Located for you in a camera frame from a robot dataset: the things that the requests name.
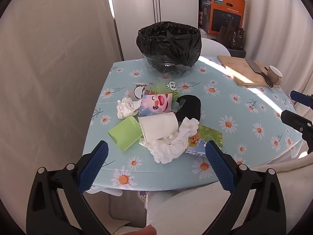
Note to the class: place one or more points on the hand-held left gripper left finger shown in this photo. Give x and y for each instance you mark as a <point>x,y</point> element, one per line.
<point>95,164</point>

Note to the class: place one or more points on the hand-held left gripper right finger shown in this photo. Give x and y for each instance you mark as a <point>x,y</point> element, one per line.
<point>218,164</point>

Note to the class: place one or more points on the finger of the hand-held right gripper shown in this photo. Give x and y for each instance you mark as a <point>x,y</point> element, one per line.
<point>299,96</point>
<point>293,118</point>

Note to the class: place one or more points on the small white tissue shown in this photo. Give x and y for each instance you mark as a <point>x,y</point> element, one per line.
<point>127,107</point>

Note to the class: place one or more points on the clear green-label plastic cup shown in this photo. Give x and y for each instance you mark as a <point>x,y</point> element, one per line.
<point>161,88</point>

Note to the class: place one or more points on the clear bin with black bag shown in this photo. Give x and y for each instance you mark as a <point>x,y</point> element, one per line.
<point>168,44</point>

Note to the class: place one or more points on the green snack packet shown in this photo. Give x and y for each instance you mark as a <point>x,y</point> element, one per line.
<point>207,134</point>

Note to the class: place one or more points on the beige ceramic cup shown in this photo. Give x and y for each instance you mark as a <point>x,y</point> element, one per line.
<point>273,74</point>

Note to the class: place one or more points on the green paper box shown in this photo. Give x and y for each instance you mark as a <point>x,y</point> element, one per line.
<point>124,133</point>

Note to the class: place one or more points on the large crumpled white tissue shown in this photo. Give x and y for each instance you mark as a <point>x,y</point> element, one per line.
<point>171,146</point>

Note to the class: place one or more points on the white chair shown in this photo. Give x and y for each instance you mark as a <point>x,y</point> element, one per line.
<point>185,210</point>
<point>215,47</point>

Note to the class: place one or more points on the black curved wrapper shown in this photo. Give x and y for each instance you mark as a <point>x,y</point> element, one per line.
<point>190,107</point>

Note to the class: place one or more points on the wooden cutting board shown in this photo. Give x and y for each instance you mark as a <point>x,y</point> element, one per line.
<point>237,68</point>

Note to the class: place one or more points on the white paper cup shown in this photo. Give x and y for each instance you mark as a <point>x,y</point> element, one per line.
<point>159,126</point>

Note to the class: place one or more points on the white curtain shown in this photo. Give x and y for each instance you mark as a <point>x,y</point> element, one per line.
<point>276,29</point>

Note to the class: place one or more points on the brown leather bag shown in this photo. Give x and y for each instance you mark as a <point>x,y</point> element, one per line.
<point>226,36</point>
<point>239,38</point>

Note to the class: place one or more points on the pink cartoon snack packet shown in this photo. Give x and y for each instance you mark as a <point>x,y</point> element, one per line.
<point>155,104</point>

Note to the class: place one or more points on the beige curtain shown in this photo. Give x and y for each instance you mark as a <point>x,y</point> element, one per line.
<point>53,78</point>

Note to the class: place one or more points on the orange cardboard box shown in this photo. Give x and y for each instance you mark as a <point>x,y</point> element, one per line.
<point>225,12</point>

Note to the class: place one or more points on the white cabinet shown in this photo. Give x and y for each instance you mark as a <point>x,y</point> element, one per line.
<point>137,9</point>

